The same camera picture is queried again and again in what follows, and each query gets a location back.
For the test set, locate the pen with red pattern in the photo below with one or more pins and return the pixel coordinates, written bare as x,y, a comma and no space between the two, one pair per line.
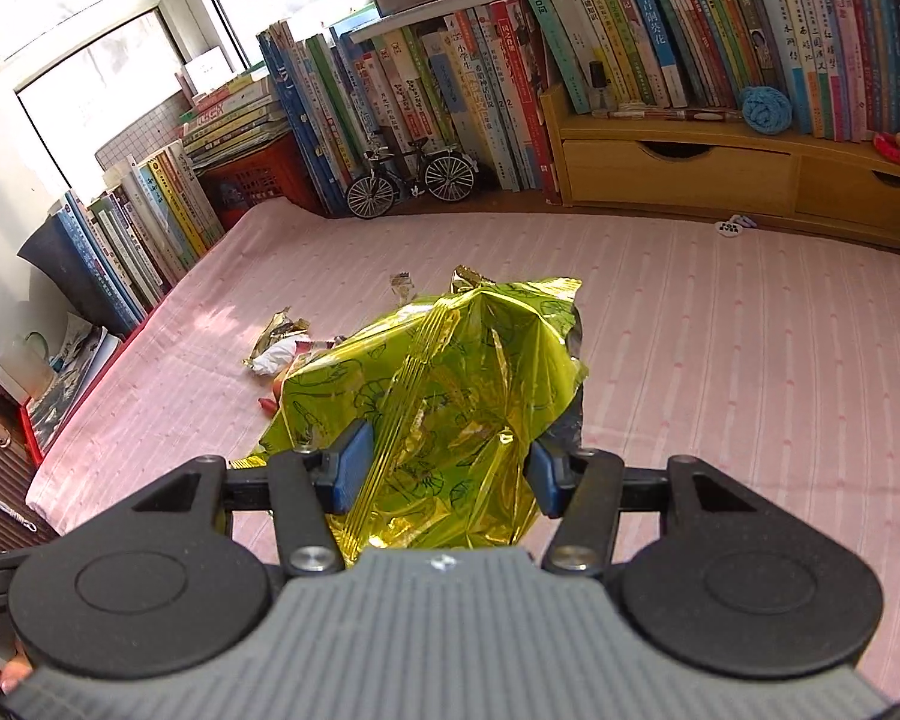
667,115

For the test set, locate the pink striped tablecloth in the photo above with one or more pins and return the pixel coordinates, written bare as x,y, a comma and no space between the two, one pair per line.
720,390

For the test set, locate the small red wrapper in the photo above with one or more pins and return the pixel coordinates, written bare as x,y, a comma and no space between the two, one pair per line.
268,405

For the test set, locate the gold wrapper piece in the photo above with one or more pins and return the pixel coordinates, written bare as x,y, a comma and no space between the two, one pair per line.
469,279

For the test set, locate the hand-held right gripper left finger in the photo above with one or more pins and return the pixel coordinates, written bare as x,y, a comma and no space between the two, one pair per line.
352,469

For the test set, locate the pile of magazines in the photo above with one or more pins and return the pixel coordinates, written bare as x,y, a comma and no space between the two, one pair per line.
67,375

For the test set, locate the white and gold crumpled wrapper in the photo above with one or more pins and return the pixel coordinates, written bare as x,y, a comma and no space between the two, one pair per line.
281,349

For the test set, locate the blue yarn ball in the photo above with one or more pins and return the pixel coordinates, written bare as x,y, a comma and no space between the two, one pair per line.
766,111

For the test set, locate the small bottle with black cap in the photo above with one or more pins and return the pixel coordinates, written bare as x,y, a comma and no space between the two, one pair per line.
598,86

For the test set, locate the white framed window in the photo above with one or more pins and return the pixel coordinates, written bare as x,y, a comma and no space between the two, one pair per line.
172,7

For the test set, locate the gold foil bag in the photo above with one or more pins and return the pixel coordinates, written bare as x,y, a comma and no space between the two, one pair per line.
450,390

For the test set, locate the red plastic crate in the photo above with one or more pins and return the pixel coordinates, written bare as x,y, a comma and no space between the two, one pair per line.
251,176

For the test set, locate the small gold wrapper scrap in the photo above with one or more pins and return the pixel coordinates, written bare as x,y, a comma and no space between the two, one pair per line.
403,286

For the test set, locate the white card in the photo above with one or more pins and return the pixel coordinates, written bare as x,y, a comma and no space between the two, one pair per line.
206,69

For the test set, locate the black model bicycle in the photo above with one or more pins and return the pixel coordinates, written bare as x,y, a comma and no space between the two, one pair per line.
412,172

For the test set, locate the stack of flat books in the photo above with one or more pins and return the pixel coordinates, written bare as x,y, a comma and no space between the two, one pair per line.
232,120

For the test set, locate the small white tag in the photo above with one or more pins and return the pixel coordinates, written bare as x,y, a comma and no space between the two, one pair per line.
733,226

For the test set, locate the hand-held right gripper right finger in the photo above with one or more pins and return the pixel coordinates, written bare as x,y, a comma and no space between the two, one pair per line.
546,478

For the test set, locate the grid cutting mat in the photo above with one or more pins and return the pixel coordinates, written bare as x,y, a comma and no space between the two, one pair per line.
139,139

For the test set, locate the black board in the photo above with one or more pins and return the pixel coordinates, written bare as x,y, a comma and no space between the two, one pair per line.
52,262

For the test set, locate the wooden drawer organizer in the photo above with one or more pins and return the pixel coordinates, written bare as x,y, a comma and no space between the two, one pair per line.
720,165

